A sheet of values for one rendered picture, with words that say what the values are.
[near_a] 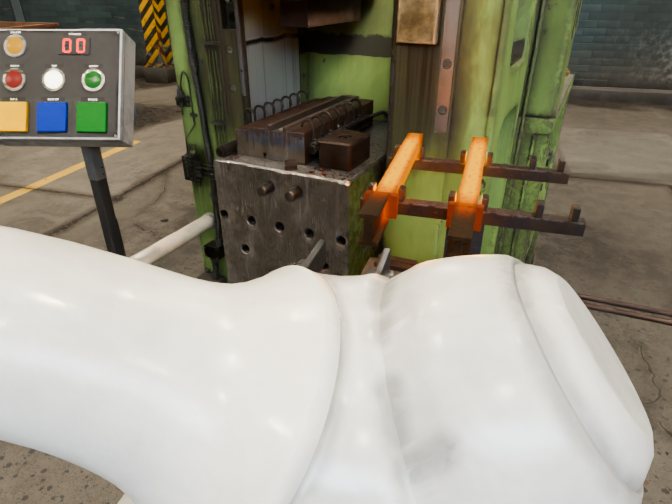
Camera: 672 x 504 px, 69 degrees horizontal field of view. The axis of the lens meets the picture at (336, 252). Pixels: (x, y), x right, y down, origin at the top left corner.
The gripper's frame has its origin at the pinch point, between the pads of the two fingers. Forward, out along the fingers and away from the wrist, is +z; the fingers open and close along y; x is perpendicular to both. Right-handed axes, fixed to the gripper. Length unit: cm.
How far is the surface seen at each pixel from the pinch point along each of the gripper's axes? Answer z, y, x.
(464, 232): 9.2, 11.8, 1.5
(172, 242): 65, -70, -39
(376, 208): 11.8, 0.6, 2.1
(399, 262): 47, -1, -25
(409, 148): 42.6, 0.3, 1.0
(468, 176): 30.3, 11.4, 1.0
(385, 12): 110, -18, 20
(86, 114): 56, -82, -1
